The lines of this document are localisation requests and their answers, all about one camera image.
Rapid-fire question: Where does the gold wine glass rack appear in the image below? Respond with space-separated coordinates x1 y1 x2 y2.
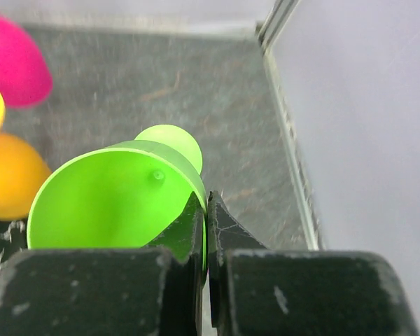
0 218 27 271

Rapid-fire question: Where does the green goblet front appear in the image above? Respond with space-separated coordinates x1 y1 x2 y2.
26 125 211 284

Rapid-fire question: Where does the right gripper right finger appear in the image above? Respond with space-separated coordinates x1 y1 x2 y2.
206 191 419 335

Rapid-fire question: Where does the magenta goblet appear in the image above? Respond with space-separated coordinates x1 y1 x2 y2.
0 16 53 108

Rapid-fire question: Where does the orange goblet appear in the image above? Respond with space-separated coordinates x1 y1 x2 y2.
0 78 53 221

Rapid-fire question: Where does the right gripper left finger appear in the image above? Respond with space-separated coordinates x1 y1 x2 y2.
0 195 205 335

